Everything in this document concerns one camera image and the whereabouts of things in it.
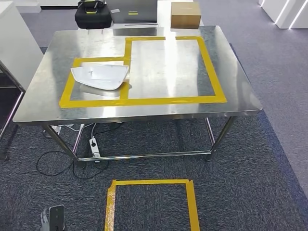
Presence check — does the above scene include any white curved plastic part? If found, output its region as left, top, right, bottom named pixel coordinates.
left=70, top=64, right=130, bottom=91

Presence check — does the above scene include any yellow floor tape square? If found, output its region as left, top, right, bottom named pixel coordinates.
left=104, top=179, right=201, bottom=231

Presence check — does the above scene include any white power strip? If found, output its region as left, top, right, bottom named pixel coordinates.
left=88, top=137, right=101, bottom=164

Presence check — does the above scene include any white display plinth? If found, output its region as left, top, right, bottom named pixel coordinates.
left=258, top=0, right=308, bottom=30

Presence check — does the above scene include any grey laptop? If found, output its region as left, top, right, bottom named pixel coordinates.
left=106, top=0, right=159, bottom=28

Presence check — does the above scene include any black floor cable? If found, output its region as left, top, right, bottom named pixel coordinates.
left=35, top=122, right=124, bottom=180

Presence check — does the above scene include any stainless steel workbench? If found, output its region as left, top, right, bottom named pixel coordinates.
left=13, top=25, right=263, bottom=164

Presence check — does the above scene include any black carry bag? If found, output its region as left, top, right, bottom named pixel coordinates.
left=74, top=0, right=113, bottom=30

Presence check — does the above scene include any stainless steel table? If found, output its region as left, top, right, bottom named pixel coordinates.
left=0, top=60, right=26, bottom=162

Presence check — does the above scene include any brown cardboard box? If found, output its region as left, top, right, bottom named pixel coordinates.
left=171, top=1, right=202, bottom=30

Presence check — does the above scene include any yellow tape double rectangle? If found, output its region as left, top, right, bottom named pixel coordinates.
left=58, top=36, right=228, bottom=109

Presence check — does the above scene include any white power cable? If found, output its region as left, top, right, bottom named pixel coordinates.
left=60, top=122, right=97, bottom=141

